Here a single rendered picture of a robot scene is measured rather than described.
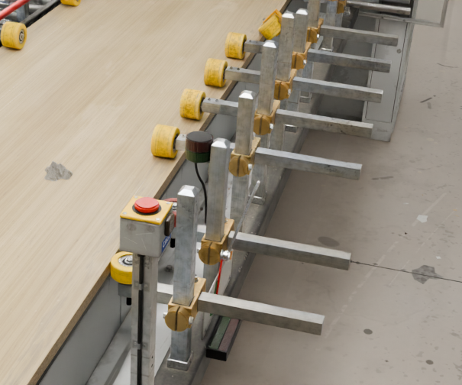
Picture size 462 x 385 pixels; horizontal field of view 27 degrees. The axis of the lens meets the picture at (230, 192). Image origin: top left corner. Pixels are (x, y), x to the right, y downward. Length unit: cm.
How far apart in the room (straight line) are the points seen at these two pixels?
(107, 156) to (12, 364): 83
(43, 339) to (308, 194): 254
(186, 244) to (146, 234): 33
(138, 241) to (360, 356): 183
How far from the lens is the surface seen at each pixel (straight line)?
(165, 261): 253
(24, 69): 296
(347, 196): 423
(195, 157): 205
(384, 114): 473
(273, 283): 359
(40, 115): 266
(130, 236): 156
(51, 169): 236
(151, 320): 167
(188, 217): 184
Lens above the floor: 200
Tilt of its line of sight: 29 degrees down
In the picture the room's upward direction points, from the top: 4 degrees clockwise
